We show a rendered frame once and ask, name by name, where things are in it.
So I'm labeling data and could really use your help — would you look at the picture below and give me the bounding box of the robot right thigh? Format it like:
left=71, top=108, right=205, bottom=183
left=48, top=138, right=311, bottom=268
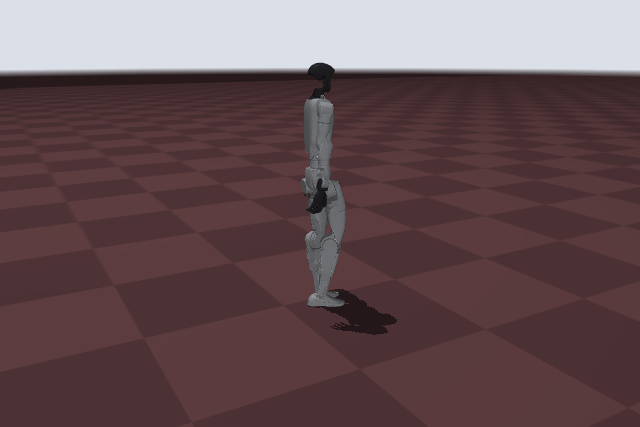
left=317, top=179, right=346, bottom=249

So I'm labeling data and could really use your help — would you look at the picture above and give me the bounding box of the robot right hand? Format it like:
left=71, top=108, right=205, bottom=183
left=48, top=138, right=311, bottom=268
left=306, top=178, right=329, bottom=214

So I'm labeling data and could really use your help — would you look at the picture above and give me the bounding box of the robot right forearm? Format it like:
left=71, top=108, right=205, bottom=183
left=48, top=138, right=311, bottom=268
left=317, top=140, right=332, bottom=188

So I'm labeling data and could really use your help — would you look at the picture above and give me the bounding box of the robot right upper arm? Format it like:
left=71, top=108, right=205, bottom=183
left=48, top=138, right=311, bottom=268
left=316, top=101, right=334, bottom=151

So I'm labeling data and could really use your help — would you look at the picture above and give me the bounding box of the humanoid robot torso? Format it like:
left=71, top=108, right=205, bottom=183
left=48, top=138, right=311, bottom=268
left=304, top=95, right=335, bottom=191

